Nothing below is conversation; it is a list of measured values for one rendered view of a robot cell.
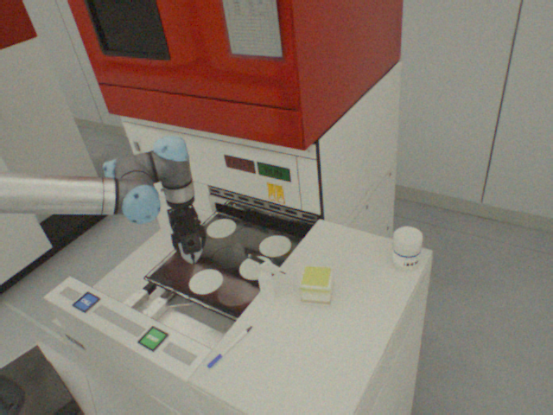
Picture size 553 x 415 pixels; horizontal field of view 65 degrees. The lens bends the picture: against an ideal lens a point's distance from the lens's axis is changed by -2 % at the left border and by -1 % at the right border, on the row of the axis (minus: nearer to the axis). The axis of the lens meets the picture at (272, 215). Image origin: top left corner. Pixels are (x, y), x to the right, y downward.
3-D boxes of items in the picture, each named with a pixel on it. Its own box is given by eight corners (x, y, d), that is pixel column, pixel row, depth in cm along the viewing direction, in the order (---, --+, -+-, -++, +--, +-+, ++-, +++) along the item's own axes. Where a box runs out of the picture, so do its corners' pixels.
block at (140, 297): (142, 294, 130) (139, 287, 128) (150, 297, 128) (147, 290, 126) (123, 312, 125) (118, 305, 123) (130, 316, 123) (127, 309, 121)
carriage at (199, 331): (143, 299, 132) (140, 293, 130) (239, 346, 114) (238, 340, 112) (123, 318, 127) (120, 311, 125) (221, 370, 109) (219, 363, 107)
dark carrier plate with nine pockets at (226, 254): (218, 213, 155) (218, 213, 154) (302, 240, 138) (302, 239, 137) (149, 277, 133) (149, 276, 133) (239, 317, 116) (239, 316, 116)
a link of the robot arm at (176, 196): (195, 185, 105) (162, 194, 102) (198, 201, 107) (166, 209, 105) (188, 171, 110) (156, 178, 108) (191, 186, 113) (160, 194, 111)
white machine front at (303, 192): (153, 194, 184) (123, 106, 160) (326, 248, 144) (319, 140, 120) (148, 198, 182) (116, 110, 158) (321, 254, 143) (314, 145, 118)
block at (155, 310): (161, 303, 126) (158, 296, 124) (169, 307, 124) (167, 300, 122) (142, 322, 121) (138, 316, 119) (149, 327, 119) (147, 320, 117)
